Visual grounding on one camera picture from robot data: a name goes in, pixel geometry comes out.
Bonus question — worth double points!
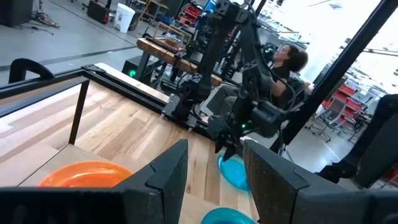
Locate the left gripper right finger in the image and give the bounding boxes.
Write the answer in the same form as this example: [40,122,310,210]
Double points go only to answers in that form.
[243,139,312,224]

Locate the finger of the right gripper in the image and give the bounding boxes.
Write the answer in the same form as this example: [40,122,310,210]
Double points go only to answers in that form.
[214,133,230,154]
[221,136,240,162]

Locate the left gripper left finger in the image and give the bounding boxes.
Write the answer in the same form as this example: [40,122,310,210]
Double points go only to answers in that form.
[115,139,190,224]

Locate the blue transparent plastic plate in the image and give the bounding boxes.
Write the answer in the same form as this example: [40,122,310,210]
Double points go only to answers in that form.
[216,154,251,192]
[200,207,257,224]

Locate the orange transparent plastic plate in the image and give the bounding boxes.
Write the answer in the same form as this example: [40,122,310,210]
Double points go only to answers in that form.
[37,160,134,188]

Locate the dark office chair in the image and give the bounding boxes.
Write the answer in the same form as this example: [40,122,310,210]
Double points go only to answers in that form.
[270,77,312,113]

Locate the person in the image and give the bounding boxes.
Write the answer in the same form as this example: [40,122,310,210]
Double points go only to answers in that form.
[206,43,310,124]

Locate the wooden top work table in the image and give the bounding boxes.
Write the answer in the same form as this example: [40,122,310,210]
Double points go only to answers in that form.
[136,37,223,103]

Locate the red mesh office chair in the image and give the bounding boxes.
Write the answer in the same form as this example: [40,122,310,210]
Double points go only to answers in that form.
[306,96,346,143]

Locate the colourful stacked bowls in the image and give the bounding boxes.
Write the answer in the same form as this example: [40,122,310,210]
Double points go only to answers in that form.
[164,32,183,48]

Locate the red shelving unit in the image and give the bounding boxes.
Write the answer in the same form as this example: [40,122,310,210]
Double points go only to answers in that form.
[337,83,364,121]

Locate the red tool cart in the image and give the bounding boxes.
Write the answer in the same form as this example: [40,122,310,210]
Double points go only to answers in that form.
[178,3,200,26]

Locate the black computer with green light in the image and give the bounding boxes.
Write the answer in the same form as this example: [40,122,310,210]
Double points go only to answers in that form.
[121,55,144,78]

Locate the white plastic bin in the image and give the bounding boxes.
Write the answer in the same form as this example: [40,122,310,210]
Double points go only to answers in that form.
[113,2,136,34]

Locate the black equipment case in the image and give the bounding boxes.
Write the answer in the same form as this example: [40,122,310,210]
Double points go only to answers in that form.
[86,0,112,25]

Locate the large black box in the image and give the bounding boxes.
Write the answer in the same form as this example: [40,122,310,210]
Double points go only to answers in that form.
[0,0,34,27]

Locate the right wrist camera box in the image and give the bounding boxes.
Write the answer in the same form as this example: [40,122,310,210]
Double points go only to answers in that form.
[250,107,286,139]

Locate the wooden crate frame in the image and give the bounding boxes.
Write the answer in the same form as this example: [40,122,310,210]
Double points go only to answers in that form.
[153,21,193,52]

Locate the black table edge rail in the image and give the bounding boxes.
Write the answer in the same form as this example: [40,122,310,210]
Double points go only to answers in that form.
[81,63,218,138]

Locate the black rig frame post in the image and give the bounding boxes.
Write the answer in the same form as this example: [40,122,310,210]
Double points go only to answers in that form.
[269,0,398,154]

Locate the black metal shelf frame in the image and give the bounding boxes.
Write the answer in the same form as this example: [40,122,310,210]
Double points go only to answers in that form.
[0,68,91,146]

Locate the black curved bracket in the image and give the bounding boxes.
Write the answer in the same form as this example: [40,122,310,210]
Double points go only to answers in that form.
[8,58,56,84]

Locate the floor cable bundle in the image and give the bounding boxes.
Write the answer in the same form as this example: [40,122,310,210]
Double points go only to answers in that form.
[30,11,60,32]

